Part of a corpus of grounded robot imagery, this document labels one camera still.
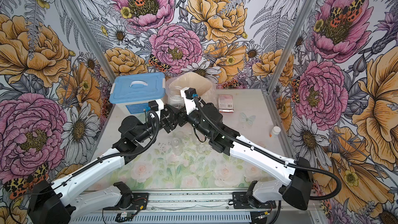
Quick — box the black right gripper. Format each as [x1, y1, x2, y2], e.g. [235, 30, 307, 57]
[165, 97, 214, 139]

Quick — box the clear jar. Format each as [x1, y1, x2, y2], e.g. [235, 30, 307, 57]
[171, 138, 184, 156]

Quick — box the tall jar with white lid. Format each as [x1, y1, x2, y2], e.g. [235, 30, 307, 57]
[167, 86, 184, 108]

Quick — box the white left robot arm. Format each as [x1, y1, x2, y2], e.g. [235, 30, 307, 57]
[28, 101, 186, 224]

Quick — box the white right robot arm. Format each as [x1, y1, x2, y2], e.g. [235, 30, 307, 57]
[185, 100, 313, 211]

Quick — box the pink tea packet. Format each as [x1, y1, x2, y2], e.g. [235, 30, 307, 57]
[218, 94, 234, 113]

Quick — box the bin with plastic liner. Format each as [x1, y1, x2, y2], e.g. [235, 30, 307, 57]
[165, 72, 217, 105]

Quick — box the blue lidded storage box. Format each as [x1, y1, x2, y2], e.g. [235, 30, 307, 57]
[109, 72, 165, 115]

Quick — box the small white pill bottle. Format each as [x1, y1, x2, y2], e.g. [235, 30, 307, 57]
[269, 126, 282, 138]

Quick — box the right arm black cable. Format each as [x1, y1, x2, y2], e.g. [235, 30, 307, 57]
[192, 94, 342, 201]

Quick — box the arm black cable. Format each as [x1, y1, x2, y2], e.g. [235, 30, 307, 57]
[192, 94, 342, 201]
[62, 108, 161, 181]

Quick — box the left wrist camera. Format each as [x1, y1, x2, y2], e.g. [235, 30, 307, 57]
[148, 99, 164, 118]

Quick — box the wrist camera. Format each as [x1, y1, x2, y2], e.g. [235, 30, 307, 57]
[148, 99, 164, 118]
[180, 87, 197, 115]

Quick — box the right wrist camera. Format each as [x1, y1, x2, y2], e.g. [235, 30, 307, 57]
[180, 87, 197, 115]

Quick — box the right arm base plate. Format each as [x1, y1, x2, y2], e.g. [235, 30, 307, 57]
[228, 191, 277, 210]

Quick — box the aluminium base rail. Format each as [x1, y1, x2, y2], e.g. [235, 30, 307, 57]
[71, 189, 328, 224]

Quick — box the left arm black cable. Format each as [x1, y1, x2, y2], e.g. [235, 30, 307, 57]
[62, 108, 161, 181]

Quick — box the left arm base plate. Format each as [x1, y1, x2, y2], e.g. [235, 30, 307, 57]
[105, 192, 149, 211]

